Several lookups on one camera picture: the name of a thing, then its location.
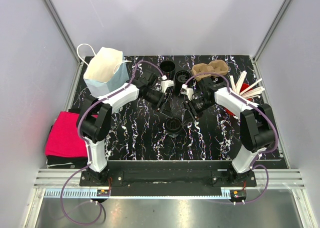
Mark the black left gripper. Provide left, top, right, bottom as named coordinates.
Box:
left=141, top=89, right=173, bottom=119

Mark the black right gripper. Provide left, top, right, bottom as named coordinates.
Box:
left=181, top=96, right=214, bottom=127

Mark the black cup lid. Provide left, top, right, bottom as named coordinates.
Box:
left=164, top=117, right=182, bottom=134

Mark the light blue paper bag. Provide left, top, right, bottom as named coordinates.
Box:
left=76, top=43, right=130, bottom=97

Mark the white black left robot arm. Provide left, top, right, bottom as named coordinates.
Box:
left=76, top=71, right=175, bottom=186

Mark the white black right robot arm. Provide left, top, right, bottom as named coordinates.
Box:
left=181, top=77, right=279, bottom=186

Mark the black coffee cup with lid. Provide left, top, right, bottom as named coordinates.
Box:
left=174, top=70, right=191, bottom=90

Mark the white wrapped straw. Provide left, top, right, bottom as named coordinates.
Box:
left=230, top=75, right=241, bottom=94
left=235, top=71, right=247, bottom=94
left=242, top=87, right=265, bottom=99
left=239, top=78, right=263, bottom=96

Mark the red plastic cup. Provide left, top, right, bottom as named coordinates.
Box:
left=223, top=82, right=252, bottom=117

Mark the pink cloth on black pad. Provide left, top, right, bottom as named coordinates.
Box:
left=44, top=111, right=88, bottom=169

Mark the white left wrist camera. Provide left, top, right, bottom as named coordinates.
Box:
left=160, top=75, right=175, bottom=93

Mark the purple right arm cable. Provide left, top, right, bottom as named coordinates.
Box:
left=182, top=72, right=280, bottom=205

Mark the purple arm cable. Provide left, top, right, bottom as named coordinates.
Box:
left=182, top=72, right=280, bottom=205
left=59, top=60, right=167, bottom=225

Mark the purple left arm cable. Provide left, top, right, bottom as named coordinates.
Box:
left=59, top=60, right=167, bottom=225

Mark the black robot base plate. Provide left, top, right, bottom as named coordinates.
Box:
left=79, top=160, right=257, bottom=199

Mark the aluminium frame post left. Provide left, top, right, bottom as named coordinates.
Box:
left=42, top=0, right=81, bottom=64

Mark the aluminium frame post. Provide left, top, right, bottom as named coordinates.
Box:
left=252, top=0, right=293, bottom=61
left=42, top=0, right=81, bottom=64

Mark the aluminium frame post right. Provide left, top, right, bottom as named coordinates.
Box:
left=252, top=0, right=293, bottom=61

